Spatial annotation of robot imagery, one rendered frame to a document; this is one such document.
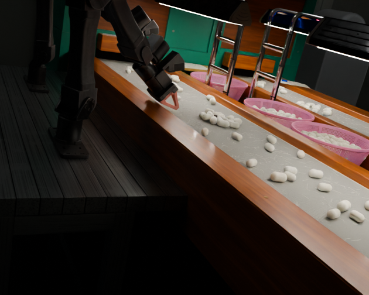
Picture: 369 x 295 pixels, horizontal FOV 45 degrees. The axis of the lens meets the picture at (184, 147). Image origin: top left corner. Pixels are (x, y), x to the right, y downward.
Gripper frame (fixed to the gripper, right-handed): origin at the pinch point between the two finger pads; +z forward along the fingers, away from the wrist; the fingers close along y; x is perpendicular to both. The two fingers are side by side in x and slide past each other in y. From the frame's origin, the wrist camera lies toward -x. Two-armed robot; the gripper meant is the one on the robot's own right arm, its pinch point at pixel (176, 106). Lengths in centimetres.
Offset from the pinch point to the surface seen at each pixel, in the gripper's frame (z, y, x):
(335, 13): 191, 241, -228
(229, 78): 19.8, 21.8, -26.6
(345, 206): 5, -67, -4
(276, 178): 1, -52, 0
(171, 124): -9.3, -21.0, 7.0
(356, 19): 201, 221, -234
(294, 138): 19.4, -27.8, -17.5
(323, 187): 8, -57, -6
